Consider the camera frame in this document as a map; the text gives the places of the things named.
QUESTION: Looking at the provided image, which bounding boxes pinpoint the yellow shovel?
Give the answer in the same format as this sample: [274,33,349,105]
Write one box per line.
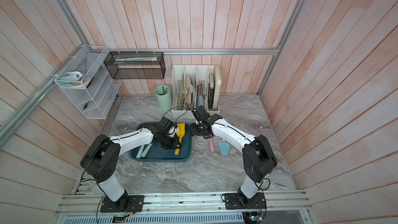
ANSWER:
[176,123,186,145]

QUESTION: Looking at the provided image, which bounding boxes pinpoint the teal plastic storage box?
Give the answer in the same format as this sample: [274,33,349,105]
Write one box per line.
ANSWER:
[129,123,192,162]

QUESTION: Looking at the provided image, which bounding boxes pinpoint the purple shovel pink handle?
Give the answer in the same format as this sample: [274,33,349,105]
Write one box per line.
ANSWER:
[205,134,215,153]

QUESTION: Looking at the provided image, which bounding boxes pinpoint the light blue rounded shovel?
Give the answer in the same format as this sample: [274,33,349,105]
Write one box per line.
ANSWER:
[141,143,152,158]

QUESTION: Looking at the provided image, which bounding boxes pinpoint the pointed light blue trowel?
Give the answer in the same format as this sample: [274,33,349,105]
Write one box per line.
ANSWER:
[218,139,230,156]

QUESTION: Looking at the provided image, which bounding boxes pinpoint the pale blue shovel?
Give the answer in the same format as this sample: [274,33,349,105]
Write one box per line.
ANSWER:
[136,145,145,159]

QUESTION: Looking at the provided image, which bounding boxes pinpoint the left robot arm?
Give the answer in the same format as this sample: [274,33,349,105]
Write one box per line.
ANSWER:
[80,117,185,212]

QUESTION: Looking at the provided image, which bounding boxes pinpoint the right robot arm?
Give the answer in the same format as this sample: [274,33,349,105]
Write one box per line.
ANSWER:
[191,105,278,210]

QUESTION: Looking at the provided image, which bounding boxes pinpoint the books in organizer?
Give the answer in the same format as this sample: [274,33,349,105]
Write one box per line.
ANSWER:
[174,73,219,111]

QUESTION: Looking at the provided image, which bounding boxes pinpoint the white file organizer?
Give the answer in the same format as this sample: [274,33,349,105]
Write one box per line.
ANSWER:
[172,65,222,119]

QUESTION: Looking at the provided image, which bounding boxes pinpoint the green cup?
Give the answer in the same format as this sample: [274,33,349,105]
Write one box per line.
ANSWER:
[155,85,173,111]

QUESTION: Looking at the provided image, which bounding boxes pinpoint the black mesh basket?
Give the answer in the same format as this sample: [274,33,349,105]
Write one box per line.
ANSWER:
[104,51,166,79]

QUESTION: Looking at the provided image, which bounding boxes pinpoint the white tape dispenser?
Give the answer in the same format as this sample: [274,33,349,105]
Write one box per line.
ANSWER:
[60,71,84,87]

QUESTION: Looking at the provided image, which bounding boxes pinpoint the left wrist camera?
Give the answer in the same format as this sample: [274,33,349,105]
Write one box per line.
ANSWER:
[167,126,177,137]

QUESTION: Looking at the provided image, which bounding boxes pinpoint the white wire shelf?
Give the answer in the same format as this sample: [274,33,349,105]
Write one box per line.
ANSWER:
[55,45,121,119]

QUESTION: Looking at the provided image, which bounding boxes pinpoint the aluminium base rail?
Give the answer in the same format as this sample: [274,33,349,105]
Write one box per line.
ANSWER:
[55,190,312,216]

